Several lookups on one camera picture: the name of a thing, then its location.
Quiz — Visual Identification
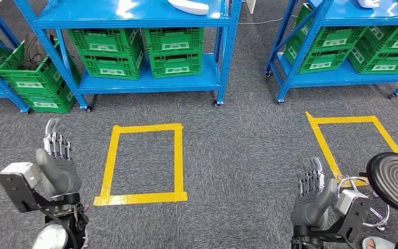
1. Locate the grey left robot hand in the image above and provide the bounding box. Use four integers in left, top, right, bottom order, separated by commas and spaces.
35, 118, 82, 200

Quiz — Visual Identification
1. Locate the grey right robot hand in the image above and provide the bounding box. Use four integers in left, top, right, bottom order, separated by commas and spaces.
291, 157, 338, 231

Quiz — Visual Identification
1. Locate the white plastic panel part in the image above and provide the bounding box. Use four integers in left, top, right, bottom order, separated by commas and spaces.
167, 0, 210, 16

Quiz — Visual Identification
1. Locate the yellow floor tape square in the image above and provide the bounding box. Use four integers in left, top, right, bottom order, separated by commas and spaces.
93, 123, 188, 207
305, 112, 398, 188

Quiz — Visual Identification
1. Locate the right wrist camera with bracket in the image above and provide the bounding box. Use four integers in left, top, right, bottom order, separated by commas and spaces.
322, 189, 375, 243

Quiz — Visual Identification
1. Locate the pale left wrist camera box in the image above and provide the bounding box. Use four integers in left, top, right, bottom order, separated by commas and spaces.
0, 162, 45, 214

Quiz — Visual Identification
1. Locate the black left wrist camera cable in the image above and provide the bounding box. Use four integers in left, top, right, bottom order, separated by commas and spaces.
39, 206, 79, 249

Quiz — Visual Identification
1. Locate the black cables bundle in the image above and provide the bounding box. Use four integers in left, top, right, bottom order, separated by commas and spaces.
23, 32, 49, 70

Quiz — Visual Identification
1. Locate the white floor cable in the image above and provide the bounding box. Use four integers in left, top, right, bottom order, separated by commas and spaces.
238, 15, 299, 25

